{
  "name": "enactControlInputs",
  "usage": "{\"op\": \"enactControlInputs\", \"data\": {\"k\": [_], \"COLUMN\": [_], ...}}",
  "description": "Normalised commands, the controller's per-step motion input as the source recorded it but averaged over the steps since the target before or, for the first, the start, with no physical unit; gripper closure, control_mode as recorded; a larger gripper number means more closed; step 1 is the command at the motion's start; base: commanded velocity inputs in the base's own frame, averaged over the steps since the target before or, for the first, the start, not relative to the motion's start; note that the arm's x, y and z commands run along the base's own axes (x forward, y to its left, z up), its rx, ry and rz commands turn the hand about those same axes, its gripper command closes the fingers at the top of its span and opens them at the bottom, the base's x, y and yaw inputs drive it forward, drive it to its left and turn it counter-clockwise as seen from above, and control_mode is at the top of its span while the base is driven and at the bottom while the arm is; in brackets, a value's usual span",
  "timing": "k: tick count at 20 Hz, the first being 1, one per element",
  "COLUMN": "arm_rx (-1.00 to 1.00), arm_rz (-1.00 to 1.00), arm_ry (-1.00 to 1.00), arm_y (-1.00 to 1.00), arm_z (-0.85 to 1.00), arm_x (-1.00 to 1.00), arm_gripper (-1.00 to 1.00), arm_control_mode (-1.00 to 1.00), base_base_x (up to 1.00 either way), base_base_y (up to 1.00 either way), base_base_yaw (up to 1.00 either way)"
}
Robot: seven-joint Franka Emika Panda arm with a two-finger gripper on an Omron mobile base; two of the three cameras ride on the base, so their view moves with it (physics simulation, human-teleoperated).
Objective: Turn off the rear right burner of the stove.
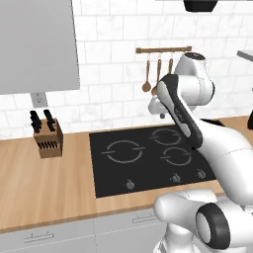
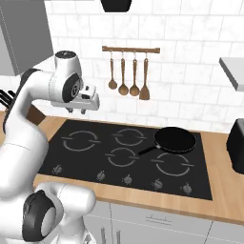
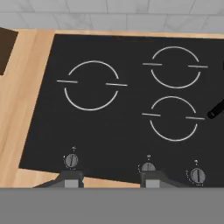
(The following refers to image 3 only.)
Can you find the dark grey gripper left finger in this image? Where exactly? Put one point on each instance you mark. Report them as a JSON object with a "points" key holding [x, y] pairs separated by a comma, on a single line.
{"points": [[71, 178]]}

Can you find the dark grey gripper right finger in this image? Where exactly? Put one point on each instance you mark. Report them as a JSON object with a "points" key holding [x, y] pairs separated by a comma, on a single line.
{"points": [[154, 178]]}

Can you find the grey hob knob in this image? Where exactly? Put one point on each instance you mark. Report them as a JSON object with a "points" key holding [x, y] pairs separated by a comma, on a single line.
{"points": [[71, 160], [148, 167], [198, 176]]}

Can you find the black glass hob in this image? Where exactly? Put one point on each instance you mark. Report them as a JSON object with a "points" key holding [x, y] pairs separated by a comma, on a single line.
{"points": [[128, 116]]}

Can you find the dark brown board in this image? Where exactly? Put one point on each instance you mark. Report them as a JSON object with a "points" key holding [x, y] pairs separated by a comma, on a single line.
{"points": [[6, 49]]}

